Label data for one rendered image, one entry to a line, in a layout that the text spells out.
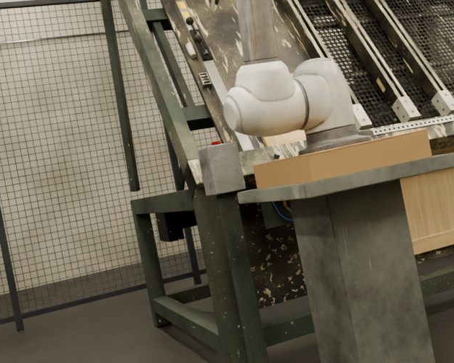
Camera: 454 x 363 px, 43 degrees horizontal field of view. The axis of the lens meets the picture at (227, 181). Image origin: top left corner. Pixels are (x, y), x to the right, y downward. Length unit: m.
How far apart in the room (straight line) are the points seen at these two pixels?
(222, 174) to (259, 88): 0.55
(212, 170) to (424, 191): 1.36
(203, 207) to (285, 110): 0.77
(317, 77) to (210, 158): 0.55
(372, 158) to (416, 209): 1.48
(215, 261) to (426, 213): 1.25
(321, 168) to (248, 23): 0.46
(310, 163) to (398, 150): 0.27
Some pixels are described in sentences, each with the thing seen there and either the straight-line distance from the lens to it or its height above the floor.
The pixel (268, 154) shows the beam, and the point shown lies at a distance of 2.43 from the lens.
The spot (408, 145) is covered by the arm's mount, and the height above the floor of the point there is 0.79.
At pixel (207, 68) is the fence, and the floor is 1.32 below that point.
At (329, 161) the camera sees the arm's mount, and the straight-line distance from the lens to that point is 1.54.
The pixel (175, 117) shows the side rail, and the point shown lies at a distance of 2.46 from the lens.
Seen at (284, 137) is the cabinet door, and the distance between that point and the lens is 2.55.
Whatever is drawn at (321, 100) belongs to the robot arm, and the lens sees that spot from 1.71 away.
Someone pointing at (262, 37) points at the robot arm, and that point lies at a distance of 1.66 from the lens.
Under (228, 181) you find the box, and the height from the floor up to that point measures 0.79.
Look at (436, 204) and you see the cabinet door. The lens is 3.15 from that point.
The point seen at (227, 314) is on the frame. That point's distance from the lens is 2.35.
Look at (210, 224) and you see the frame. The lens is 2.30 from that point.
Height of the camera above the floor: 0.79
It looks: level
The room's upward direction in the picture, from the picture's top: 11 degrees counter-clockwise
